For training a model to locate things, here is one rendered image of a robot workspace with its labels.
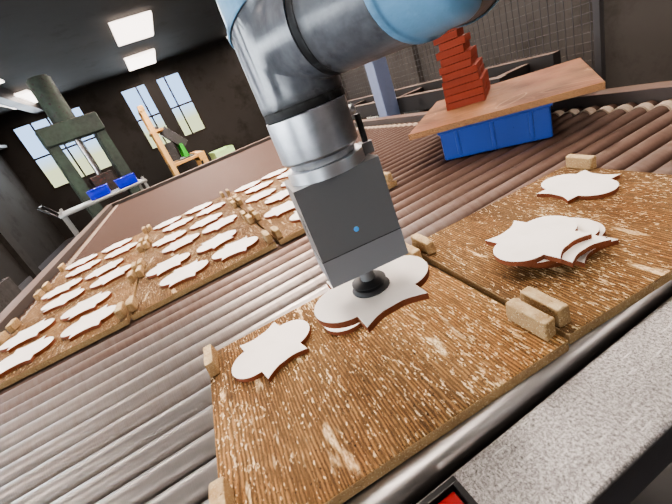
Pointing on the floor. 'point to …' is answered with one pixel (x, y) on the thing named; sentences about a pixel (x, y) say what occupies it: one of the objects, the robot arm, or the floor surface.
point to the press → (91, 124)
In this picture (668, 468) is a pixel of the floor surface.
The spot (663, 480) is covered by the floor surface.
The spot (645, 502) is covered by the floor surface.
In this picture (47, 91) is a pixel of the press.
